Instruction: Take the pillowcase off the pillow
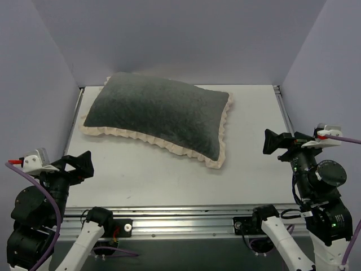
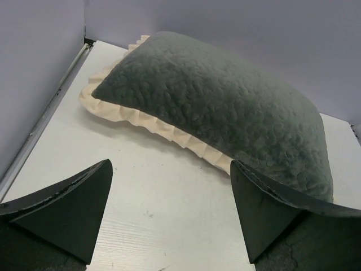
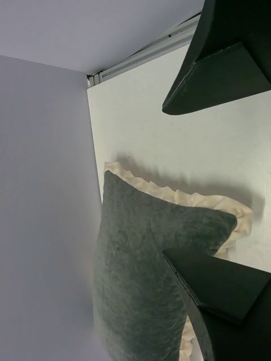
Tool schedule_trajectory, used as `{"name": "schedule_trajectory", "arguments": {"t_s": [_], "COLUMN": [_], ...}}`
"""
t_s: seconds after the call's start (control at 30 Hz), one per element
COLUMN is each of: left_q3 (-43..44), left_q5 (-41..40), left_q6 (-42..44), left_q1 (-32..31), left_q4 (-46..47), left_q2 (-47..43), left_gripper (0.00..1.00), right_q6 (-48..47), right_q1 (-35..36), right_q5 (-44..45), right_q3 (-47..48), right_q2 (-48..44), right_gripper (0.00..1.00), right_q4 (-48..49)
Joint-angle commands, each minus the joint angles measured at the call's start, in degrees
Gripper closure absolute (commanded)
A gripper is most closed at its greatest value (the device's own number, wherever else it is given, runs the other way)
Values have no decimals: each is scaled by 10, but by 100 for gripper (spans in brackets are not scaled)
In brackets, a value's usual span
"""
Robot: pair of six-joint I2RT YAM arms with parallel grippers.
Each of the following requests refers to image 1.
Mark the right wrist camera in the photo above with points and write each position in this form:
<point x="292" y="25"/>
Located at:
<point x="321" y="134"/>

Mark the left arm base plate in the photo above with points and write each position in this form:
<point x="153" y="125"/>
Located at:
<point x="122" y="228"/>

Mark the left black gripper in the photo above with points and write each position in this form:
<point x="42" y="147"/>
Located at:
<point x="64" y="171"/>

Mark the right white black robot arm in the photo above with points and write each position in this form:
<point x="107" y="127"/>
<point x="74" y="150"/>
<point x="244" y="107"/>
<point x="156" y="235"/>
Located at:
<point x="315" y="191"/>

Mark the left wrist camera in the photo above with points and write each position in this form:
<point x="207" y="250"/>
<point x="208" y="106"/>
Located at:
<point x="37" y="162"/>

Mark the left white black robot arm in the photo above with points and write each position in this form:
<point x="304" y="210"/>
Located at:
<point x="39" y="209"/>

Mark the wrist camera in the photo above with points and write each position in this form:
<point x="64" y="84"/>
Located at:
<point x="321" y="134"/>
<point x="37" y="162"/>

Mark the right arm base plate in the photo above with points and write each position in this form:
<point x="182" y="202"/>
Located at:
<point x="244" y="225"/>

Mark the aluminium front rail frame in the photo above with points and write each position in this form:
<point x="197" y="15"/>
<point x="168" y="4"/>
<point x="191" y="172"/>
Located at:
<point x="189" y="222"/>

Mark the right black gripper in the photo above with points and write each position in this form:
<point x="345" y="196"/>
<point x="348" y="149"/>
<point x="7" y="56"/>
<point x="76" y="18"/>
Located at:
<point x="293" y="145"/>

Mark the dark green ruffled pillowcase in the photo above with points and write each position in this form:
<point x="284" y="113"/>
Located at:
<point x="182" y="118"/>

